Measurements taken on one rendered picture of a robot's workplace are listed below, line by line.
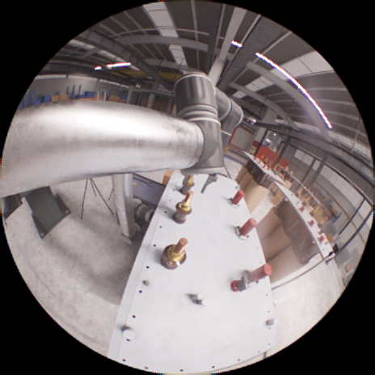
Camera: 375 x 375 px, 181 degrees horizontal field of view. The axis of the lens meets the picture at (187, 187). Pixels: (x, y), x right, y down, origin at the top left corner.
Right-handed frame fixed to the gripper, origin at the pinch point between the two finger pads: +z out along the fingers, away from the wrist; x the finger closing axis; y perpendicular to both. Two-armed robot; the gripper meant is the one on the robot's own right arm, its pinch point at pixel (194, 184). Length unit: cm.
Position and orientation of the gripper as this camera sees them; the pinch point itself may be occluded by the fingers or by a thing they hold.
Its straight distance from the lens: 54.2
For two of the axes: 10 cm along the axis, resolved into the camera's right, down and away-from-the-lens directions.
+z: -3.2, 7.8, 5.4
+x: -9.1, -4.0, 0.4
